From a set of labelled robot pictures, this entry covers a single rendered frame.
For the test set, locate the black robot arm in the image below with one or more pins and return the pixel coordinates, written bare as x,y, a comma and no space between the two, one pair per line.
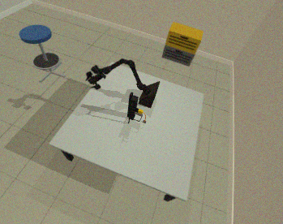
106,70

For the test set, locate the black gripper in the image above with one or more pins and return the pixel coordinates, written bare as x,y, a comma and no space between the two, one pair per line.
89,74

